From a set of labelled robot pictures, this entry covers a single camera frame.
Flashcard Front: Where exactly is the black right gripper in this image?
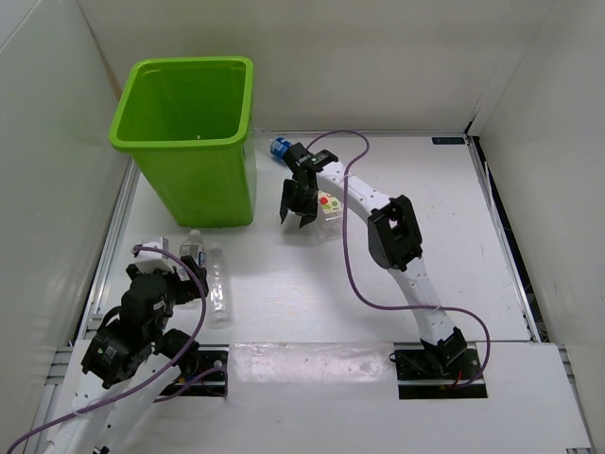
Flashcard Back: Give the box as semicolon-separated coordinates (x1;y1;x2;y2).
281;179;320;227

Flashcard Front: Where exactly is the clear bottle blue white label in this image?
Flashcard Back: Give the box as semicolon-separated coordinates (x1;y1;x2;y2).
179;230;206;267

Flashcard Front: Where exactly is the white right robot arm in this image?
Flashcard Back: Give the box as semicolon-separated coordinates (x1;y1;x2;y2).
270;137;467;378

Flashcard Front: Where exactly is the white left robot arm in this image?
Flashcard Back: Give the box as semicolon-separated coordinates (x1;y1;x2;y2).
47;246;208;453

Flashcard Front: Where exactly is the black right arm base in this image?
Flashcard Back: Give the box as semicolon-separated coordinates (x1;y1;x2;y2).
389;347;488;400

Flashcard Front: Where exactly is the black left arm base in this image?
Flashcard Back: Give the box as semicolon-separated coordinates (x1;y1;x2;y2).
161;344;230;397

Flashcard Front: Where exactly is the green plastic bin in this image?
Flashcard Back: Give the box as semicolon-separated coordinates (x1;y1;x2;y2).
109;56;256;228

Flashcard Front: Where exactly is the white label juice bottle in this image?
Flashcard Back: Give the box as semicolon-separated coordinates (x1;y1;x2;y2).
312;190;343;241

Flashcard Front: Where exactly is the clear unlabelled plastic bottle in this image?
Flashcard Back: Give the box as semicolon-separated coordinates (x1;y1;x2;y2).
206;244;233;329

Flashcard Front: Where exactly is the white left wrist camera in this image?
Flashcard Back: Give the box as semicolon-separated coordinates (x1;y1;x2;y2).
133;236;172;274

